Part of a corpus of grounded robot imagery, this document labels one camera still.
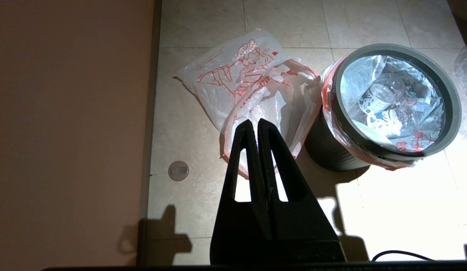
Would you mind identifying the dark baseboard strip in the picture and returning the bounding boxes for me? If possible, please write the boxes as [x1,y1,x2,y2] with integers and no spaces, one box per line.
[137,0,163,266]

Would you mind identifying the black left wrist camera cable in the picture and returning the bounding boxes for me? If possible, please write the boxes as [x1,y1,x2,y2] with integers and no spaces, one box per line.
[371,250,436,262]

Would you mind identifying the round metal floor plate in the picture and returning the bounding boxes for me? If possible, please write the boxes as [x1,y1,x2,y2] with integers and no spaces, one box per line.
[168,160,190,182]

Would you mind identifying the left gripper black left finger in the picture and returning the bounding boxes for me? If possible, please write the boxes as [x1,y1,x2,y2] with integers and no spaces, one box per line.
[210,119,273,265]

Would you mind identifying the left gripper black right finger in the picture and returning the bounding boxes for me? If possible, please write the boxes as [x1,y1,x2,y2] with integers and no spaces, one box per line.
[257,118,347,264]

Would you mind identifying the black round trash bin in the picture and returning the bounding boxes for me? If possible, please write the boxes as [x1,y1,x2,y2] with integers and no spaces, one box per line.
[304,43,462,172]

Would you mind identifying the clear plastic bottle printed label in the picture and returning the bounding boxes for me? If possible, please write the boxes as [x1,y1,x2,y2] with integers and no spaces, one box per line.
[366,110,402,139]
[359,83,399,114]

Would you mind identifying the crumpled clear plastic bag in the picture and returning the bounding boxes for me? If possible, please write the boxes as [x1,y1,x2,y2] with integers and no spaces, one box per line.
[454,41,467,103]

